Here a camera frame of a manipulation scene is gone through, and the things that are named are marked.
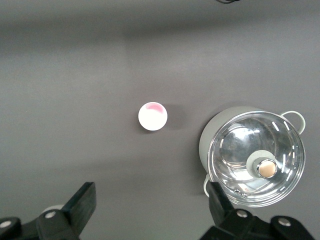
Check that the pink plastic cup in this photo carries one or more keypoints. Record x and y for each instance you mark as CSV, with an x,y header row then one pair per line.
x,y
152,117

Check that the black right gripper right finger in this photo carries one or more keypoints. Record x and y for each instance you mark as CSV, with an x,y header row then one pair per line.
x,y
232,225

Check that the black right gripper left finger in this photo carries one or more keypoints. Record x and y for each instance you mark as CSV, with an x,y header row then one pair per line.
x,y
62,225

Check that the glass pot lid metal knob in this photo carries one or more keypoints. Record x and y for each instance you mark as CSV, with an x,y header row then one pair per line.
x,y
240,150

